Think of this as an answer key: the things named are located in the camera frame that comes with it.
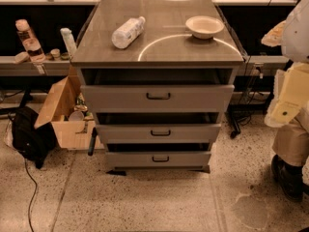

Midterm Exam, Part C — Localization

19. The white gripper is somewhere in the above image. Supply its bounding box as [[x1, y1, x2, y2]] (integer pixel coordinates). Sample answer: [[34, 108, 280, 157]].
[[265, 63, 309, 128]]

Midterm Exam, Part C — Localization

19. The grey bottom drawer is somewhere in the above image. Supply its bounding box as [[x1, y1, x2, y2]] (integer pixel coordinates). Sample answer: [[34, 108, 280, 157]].
[[105, 151, 211, 168]]

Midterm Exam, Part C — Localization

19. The grey drawer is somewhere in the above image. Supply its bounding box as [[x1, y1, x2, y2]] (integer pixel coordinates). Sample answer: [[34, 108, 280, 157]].
[[105, 151, 211, 168], [97, 124, 221, 144], [81, 85, 234, 113]]

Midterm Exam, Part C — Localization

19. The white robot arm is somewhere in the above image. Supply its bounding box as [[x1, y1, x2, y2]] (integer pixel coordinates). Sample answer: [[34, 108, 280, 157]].
[[262, 0, 309, 128]]

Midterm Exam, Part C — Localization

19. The grey top drawer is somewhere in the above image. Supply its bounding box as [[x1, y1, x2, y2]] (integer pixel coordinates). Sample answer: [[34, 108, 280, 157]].
[[81, 85, 234, 113]]

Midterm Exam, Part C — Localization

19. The grey drawer cabinet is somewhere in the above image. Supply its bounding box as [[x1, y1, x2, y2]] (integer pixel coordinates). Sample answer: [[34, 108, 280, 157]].
[[70, 0, 245, 176]]

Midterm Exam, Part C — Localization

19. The grey middle drawer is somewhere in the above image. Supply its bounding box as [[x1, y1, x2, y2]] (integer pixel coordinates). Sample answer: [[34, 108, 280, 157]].
[[97, 124, 221, 144]]

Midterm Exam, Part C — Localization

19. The open cardboard box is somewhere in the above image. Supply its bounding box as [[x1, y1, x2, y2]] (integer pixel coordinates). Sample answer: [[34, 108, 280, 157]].
[[34, 67, 95, 150]]

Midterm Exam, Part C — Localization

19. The grey right shelf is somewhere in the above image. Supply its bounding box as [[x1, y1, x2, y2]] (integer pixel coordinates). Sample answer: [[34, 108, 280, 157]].
[[237, 55, 288, 76]]

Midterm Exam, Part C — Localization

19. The grey shelf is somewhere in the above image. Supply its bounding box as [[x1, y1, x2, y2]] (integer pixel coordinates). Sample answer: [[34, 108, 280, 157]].
[[237, 55, 288, 76], [0, 56, 70, 76]]

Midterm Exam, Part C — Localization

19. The person's beige trouser leg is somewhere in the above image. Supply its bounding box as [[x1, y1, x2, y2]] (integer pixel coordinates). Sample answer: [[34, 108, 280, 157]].
[[272, 109, 309, 167]]

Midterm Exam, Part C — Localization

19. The black shoe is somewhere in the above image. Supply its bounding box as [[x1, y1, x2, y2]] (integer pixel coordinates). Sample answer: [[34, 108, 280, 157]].
[[271, 155, 303, 202]]

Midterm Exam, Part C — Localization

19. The white paper bowl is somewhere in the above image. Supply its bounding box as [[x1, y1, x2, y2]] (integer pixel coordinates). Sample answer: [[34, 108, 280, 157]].
[[185, 15, 224, 40]]

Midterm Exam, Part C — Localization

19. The clear plastic water bottle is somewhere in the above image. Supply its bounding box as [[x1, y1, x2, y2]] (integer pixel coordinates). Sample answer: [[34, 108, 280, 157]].
[[112, 16, 146, 49]]

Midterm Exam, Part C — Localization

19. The white cup in box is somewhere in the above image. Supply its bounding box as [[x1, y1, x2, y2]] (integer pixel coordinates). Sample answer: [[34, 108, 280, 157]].
[[69, 111, 84, 121]]

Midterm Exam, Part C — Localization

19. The white tube bottle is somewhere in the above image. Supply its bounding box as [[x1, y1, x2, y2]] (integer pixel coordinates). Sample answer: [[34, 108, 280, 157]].
[[60, 28, 77, 59]]

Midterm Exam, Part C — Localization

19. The small jar on shelf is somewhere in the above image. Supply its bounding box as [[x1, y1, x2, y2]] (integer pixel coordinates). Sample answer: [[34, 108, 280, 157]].
[[50, 48, 60, 60]]

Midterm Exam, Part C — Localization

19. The tall bottle on shelf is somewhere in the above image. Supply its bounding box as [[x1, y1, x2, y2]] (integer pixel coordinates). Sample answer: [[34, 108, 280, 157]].
[[15, 19, 45, 63]]

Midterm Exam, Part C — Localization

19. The black backpack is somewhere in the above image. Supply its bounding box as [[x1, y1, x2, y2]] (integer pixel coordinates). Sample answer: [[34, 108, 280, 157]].
[[9, 106, 57, 169]]

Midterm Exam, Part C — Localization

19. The grey left shelf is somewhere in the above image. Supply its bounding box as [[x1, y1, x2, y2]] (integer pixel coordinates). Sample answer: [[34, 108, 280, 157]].
[[0, 56, 70, 76]]

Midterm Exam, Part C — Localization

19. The black cylindrical handle tool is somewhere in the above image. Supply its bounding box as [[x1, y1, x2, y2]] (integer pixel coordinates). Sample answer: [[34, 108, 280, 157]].
[[88, 127, 98, 156]]

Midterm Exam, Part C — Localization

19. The black floor cable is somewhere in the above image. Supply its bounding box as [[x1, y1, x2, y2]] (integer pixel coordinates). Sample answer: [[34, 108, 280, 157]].
[[23, 158, 39, 232]]

